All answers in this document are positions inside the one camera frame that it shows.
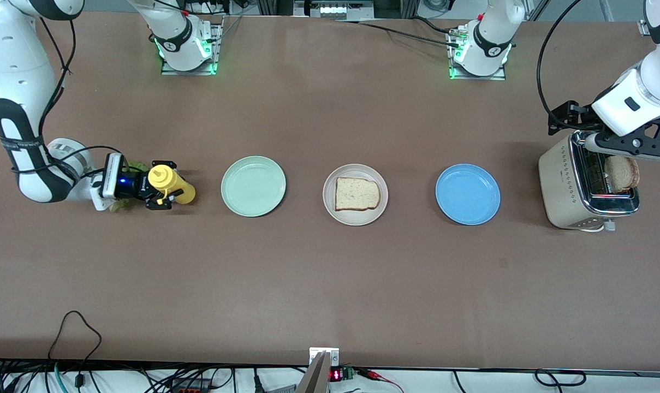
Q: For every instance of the beige plate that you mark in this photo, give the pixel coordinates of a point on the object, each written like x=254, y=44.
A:
x=355, y=218

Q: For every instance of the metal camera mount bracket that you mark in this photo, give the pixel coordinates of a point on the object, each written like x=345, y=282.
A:
x=316, y=376

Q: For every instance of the red and black clip leads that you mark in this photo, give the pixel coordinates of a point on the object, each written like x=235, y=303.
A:
x=370, y=374

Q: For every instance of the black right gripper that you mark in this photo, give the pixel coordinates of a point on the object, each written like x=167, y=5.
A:
x=139, y=186

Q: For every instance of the yellow squeeze bottle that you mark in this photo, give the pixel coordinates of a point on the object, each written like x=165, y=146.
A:
x=182, y=191

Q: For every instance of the bread slice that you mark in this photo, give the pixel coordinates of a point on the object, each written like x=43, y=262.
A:
x=623, y=173
x=357, y=194

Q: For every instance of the circuit board with red display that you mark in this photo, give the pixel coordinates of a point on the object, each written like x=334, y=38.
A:
x=336, y=375

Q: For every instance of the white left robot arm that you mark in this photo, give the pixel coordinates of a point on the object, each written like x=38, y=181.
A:
x=491, y=38

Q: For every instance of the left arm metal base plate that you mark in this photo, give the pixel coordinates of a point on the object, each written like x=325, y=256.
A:
x=477, y=77

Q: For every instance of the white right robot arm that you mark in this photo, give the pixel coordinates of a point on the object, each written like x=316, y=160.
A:
x=13, y=54

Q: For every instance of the aluminium corner bracket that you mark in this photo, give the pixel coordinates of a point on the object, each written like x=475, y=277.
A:
x=647, y=27

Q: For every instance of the lit control box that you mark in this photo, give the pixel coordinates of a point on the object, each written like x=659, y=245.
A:
x=332, y=10

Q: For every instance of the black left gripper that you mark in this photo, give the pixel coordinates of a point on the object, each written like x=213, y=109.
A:
x=571, y=113

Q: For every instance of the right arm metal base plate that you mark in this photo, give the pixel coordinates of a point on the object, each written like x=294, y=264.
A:
x=218, y=52

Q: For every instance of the blue plate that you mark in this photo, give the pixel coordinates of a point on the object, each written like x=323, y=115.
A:
x=468, y=195

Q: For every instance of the green lettuce leaf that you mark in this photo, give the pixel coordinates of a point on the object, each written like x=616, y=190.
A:
x=123, y=205

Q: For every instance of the pale green plate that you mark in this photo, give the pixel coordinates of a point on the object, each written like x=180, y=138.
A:
x=253, y=186

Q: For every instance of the beige chrome toaster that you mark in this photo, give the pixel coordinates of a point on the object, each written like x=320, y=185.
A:
x=559, y=185

